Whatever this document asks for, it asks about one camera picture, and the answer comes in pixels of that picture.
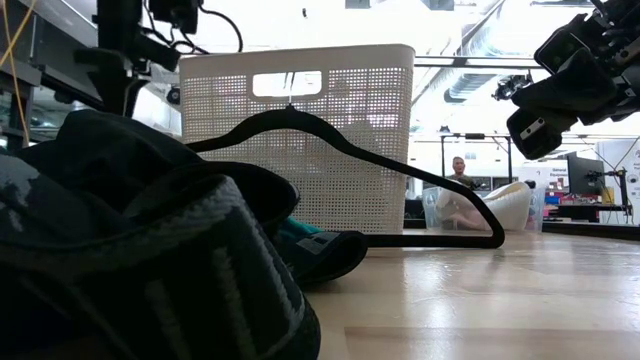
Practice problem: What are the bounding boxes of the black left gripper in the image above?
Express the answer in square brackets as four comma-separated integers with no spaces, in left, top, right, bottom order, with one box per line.
[74,0,181,115]

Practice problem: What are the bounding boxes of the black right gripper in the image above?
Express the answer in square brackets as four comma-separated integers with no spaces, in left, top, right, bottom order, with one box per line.
[505,0,640,161]

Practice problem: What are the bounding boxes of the white garment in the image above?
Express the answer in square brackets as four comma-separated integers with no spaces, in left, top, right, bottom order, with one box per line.
[433,180,534,232]

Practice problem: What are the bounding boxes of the black velvet clothes hanger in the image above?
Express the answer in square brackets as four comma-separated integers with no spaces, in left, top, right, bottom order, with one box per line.
[184,71,506,250]

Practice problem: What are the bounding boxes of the black grey-striped briefs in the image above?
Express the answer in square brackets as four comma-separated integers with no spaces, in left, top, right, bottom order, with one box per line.
[0,154,322,360]

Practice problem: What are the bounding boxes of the white printed sign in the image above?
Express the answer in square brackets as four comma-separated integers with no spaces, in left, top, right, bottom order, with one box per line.
[519,164,570,190]

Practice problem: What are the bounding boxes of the black monitor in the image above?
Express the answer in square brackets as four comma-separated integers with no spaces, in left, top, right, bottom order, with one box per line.
[566,152,607,197]

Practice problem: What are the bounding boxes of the dark framed glass partition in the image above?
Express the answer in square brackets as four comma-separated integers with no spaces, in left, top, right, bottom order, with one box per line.
[0,0,105,151]

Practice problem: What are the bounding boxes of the black metal stand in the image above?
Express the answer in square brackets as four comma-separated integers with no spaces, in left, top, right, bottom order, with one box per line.
[438,131,515,180]

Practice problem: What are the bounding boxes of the white poster board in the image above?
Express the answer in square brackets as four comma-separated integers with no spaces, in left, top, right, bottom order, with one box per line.
[596,138,640,226]

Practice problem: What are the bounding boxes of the black articulated stand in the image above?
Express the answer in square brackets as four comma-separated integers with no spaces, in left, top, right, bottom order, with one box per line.
[587,168,630,201]

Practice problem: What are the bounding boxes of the person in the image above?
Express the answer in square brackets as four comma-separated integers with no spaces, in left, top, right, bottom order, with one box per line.
[446,155,477,190]

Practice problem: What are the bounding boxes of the clear plastic bin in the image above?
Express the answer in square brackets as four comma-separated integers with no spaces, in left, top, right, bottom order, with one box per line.
[422,184,547,234]

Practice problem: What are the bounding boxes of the white perforated laundry basket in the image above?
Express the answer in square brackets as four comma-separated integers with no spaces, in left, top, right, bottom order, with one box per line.
[178,43,417,235]

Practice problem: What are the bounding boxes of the teal cloth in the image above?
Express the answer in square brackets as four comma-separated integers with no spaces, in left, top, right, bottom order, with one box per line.
[277,215,326,242]

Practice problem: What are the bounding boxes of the black mounted camera device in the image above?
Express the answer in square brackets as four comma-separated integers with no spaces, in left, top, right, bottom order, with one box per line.
[492,73,534,102]

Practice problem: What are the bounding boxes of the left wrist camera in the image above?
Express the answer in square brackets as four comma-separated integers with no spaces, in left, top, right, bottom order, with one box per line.
[148,0,201,35]

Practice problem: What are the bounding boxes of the yellow cable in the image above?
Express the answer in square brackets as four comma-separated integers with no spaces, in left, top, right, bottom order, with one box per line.
[0,0,37,139]

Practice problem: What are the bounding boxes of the black aluminium mount frame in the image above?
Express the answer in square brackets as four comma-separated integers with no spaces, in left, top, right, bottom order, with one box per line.
[541,219,640,243]

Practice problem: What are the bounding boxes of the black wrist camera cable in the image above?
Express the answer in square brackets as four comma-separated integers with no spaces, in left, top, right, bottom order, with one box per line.
[142,0,245,55]

